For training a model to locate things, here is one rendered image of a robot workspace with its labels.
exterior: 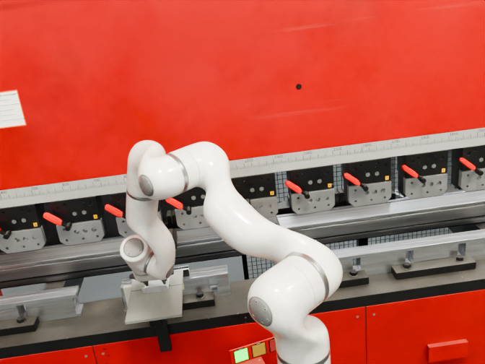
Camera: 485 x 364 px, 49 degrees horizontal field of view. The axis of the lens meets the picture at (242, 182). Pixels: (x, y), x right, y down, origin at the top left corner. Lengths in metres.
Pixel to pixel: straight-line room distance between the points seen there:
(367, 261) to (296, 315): 0.99
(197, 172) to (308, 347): 0.46
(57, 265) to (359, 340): 1.21
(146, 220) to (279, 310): 0.58
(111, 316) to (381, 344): 0.99
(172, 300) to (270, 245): 0.71
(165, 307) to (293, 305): 0.79
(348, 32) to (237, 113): 0.43
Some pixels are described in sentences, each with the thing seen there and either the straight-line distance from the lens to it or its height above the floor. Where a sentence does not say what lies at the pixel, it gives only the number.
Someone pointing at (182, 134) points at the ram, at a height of 1.51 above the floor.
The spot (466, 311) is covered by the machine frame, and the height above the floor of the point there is 0.74.
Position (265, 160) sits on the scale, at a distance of 1.78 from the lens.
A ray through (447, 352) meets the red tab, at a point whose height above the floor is 0.58.
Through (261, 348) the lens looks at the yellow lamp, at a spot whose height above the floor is 0.81.
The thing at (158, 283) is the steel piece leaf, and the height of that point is 1.00.
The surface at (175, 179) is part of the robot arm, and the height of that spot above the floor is 1.57.
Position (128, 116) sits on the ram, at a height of 1.59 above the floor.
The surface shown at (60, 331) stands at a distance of 2.05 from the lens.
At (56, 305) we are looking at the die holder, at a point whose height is 0.93.
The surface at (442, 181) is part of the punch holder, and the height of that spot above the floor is 1.23.
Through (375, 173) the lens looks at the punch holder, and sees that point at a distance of 1.88.
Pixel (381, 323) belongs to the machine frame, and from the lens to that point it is 2.06.
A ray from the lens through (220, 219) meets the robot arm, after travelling 1.18.
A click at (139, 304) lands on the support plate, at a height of 1.00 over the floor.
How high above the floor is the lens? 2.01
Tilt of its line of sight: 23 degrees down
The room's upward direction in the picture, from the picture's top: 6 degrees counter-clockwise
